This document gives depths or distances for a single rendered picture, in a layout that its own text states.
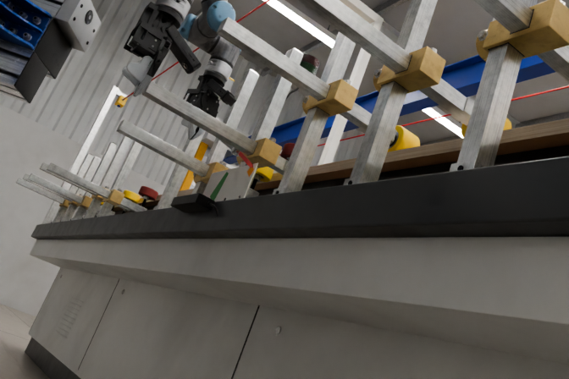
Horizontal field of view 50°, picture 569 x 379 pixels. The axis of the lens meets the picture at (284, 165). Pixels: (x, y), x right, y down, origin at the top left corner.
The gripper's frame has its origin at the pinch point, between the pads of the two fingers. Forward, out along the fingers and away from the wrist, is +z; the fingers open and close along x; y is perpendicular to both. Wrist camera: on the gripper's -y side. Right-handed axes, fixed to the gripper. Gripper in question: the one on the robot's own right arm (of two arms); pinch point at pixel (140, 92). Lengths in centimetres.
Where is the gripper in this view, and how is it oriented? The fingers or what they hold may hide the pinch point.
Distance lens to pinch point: 139.6
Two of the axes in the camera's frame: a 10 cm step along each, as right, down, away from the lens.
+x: 5.2, -1.0, -8.5
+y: -7.8, -4.5, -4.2
